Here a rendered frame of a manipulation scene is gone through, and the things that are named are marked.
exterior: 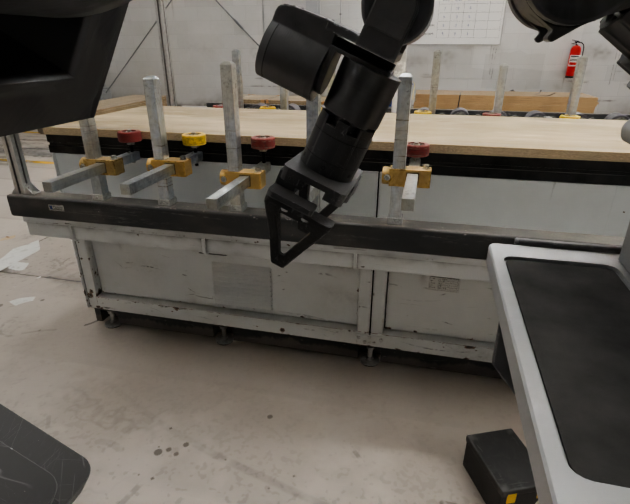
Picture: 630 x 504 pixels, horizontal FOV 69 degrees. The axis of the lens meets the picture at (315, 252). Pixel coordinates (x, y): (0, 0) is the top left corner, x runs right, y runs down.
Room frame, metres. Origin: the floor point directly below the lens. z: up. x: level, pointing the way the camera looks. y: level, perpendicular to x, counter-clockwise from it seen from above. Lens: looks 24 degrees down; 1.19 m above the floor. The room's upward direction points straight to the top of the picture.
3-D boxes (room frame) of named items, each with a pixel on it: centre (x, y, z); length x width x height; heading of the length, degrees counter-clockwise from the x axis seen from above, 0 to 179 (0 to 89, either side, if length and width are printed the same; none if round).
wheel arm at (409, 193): (1.25, -0.27, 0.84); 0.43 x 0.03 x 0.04; 167
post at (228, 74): (1.41, 0.25, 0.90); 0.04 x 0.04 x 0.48; 77
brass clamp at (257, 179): (1.41, 0.23, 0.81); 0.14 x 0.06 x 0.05; 77
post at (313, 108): (1.36, 0.00, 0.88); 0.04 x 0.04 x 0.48; 77
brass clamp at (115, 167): (1.53, 0.71, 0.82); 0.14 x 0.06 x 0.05; 77
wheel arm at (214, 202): (1.36, 0.22, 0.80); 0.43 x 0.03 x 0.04; 167
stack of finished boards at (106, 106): (8.08, 3.35, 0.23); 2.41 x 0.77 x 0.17; 168
